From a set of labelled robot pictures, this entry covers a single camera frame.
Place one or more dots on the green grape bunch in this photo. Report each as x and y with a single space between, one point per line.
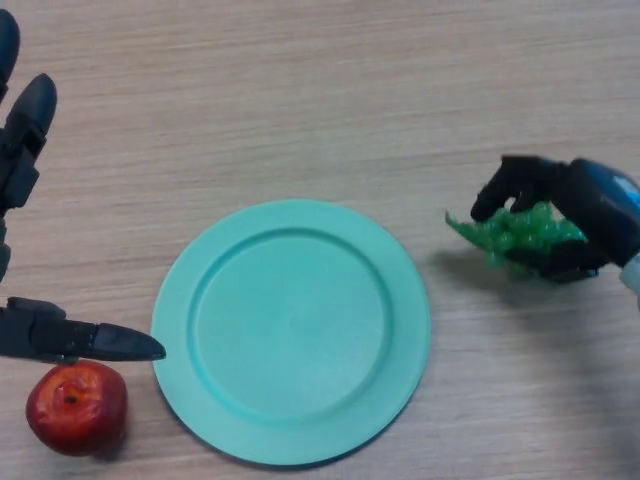
525 230

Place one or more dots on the teal round plate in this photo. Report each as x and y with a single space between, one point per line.
292 335

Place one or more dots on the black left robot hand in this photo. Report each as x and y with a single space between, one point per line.
35 332

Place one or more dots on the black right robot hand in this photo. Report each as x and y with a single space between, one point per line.
600 210

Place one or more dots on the red apple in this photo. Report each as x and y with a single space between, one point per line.
75 407

